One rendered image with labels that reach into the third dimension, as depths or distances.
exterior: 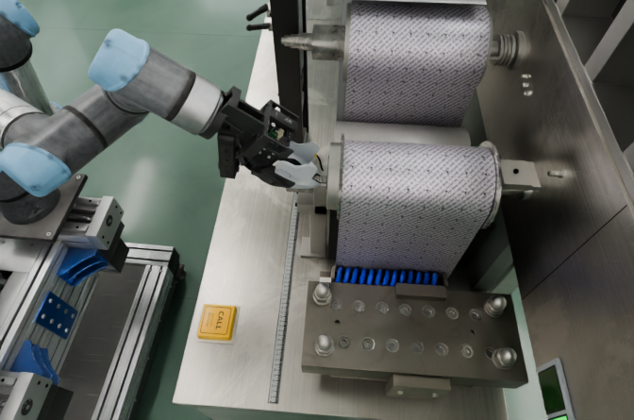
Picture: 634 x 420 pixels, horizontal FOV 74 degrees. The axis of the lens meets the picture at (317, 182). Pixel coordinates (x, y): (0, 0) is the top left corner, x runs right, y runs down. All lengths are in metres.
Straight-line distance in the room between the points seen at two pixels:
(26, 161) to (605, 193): 0.70
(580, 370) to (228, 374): 0.63
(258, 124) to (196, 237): 1.60
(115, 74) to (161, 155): 1.96
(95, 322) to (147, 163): 0.96
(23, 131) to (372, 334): 0.64
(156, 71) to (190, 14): 2.94
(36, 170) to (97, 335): 1.31
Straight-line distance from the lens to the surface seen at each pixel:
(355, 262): 0.87
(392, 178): 0.67
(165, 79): 0.57
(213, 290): 1.03
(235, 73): 2.90
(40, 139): 0.64
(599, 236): 0.62
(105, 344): 1.85
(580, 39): 0.75
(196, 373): 0.98
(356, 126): 0.82
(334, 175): 0.67
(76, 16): 3.79
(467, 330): 0.88
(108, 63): 0.57
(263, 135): 0.58
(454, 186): 0.69
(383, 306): 0.86
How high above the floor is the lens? 1.83
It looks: 55 degrees down
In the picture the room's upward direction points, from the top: straight up
